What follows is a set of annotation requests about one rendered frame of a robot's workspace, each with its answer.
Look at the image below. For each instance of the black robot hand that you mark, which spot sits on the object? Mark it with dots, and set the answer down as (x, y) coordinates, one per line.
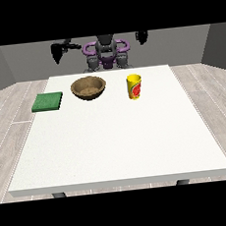
(142, 37)
(58, 52)

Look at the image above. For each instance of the grey robot trunk purple rings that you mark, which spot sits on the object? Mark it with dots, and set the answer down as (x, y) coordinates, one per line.
(107, 57)

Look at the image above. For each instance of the brown wooden bowl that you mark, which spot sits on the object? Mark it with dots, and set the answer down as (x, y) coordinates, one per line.
(88, 88)

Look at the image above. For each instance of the dark table leg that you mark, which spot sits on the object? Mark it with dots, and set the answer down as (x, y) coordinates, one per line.
(183, 182)
(59, 195)

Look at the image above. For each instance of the green square pad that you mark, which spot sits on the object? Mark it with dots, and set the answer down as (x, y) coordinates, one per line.
(47, 101)

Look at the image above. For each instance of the yellow cup with melon print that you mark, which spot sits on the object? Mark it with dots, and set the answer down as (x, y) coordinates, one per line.
(134, 87)

